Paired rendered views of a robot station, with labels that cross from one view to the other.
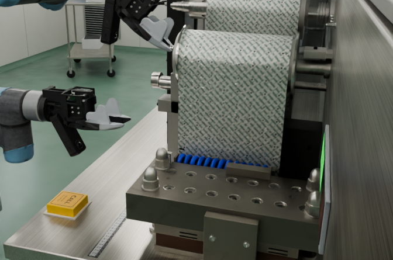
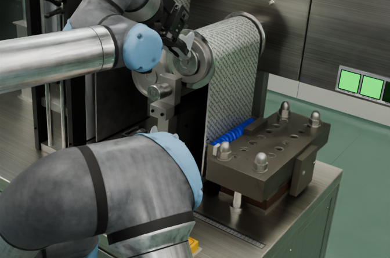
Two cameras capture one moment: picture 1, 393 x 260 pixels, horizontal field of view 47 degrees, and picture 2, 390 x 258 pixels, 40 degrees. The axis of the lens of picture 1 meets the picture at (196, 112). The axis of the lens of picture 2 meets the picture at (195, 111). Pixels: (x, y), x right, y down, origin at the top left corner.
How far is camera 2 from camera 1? 1.35 m
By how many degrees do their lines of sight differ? 66
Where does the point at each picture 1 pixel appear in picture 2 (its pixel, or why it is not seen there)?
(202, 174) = (248, 145)
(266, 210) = (306, 137)
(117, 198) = not seen: hidden behind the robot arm
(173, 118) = (172, 122)
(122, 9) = (170, 32)
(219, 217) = (304, 155)
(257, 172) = (263, 123)
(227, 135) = (231, 109)
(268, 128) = (248, 90)
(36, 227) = not seen: outside the picture
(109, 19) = not seen: hidden behind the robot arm
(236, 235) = (310, 161)
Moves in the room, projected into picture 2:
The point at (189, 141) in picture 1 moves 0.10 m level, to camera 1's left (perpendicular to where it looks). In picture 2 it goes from (212, 130) to (198, 146)
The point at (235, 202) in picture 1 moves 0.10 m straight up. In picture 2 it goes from (293, 144) to (299, 109)
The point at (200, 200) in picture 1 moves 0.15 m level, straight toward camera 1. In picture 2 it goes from (287, 155) to (347, 169)
